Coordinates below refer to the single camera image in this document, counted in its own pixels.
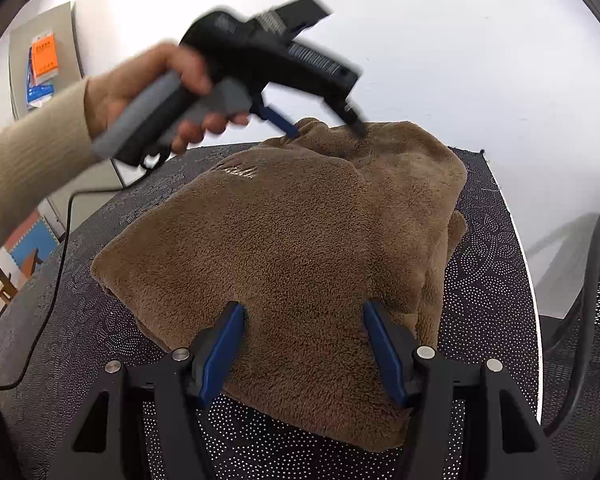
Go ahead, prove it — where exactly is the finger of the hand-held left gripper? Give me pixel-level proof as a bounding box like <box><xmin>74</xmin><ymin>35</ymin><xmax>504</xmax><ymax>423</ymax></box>
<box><xmin>252</xmin><ymin>102</ymin><xmax>302</xmax><ymax>139</ymax></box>
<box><xmin>326</xmin><ymin>96</ymin><xmax>369</xmax><ymax>137</ymax></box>

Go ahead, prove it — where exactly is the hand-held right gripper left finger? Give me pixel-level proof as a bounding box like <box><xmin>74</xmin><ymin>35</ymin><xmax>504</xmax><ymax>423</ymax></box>
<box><xmin>45</xmin><ymin>301</ymin><xmax>246</xmax><ymax>480</ymax></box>

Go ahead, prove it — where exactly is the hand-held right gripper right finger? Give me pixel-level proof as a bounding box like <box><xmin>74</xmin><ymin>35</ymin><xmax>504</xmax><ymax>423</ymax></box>
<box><xmin>362</xmin><ymin>300</ymin><xmax>567</xmax><ymax>480</ymax></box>

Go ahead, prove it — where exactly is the brown fleece garment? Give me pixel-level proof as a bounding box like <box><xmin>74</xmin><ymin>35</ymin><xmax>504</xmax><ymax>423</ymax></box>
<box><xmin>91</xmin><ymin>117</ymin><xmax>469</xmax><ymax>454</ymax></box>

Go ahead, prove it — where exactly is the person's left forearm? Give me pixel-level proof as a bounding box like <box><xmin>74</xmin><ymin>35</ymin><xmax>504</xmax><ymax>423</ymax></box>
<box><xmin>0</xmin><ymin>80</ymin><xmax>102</xmax><ymax>267</ymax></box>

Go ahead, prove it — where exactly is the person's left hand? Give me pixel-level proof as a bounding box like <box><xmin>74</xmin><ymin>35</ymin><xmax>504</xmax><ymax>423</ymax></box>
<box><xmin>84</xmin><ymin>42</ymin><xmax>252</xmax><ymax>156</ymax></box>

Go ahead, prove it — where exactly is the black dotted table cover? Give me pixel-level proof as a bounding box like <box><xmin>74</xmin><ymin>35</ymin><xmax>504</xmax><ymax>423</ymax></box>
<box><xmin>0</xmin><ymin>142</ymin><xmax>542</xmax><ymax>480</ymax></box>

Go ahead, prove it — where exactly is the beige cabinet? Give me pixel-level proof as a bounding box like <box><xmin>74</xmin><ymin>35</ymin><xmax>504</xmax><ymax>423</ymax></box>
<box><xmin>7</xmin><ymin>2</ymin><xmax>127</xmax><ymax>242</ymax></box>

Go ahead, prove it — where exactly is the black mesh chair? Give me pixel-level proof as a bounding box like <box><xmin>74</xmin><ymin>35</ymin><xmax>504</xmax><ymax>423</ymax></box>
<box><xmin>539</xmin><ymin>194</ymin><xmax>600</xmax><ymax>480</ymax></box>

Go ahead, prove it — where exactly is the blue tissue pack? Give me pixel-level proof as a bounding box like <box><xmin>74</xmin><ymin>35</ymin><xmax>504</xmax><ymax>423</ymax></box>
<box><xmin>25</xmin><ymin>47</ymin><xmax>56</xmax><ymax>109</ymax></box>

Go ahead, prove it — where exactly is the blue and orange foam mat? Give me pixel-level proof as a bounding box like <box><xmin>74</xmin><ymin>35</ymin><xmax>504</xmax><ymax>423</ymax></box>
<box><xmin>2</xmin><ymin>219</ymin><xmax>62</xmax><ymax>292</ymax></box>

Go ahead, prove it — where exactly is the black cable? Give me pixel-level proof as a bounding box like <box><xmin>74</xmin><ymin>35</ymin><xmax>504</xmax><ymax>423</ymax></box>
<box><xmin>0</xmin><ymin>152</ymin><xmax>162</xmax><ymax>392</ymax></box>

